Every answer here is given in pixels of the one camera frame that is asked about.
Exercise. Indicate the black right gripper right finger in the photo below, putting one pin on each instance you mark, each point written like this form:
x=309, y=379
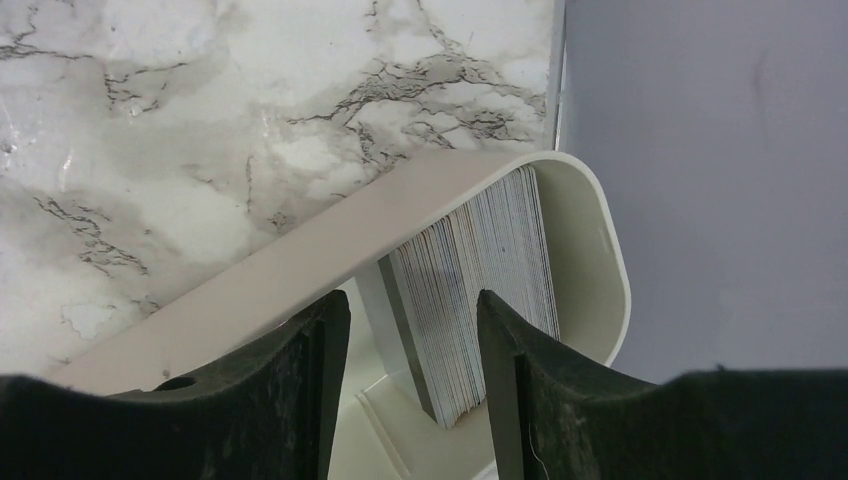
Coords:
x=556, y=414

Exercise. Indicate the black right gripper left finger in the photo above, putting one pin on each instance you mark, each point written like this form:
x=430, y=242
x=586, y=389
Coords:
x=267, y=410

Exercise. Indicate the white plastic tray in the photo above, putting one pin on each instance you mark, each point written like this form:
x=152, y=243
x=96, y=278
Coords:
x=381, y=432

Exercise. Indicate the aluminium table frame rail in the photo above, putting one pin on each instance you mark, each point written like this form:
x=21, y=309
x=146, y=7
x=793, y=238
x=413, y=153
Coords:
x=552, y=138

